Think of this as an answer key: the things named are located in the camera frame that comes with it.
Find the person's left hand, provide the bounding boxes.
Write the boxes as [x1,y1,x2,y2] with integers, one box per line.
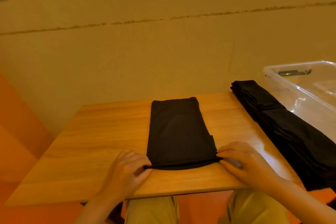
[98,150,153,202]

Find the person's right hand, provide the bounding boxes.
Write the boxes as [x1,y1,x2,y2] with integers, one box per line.
[216,141,284,194]

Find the black cloth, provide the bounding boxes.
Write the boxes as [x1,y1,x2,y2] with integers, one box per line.
[143,97,223,171]

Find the person's left forearm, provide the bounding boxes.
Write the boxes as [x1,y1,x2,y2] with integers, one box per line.
[74,193,124,224]

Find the person's right forearm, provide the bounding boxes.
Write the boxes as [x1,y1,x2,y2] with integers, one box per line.
[270,179,336,224]

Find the khaki trousers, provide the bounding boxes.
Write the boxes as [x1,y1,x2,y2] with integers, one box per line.
[125,190,290,224]

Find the pile of black cloths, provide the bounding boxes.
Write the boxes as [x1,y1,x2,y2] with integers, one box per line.
[230,80,336,192]

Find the clear plastic storage bin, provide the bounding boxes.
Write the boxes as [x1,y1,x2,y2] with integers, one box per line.
[263,61,336,143]

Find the black bin latch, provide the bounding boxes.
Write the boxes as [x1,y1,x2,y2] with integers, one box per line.
[277,69,313,77]

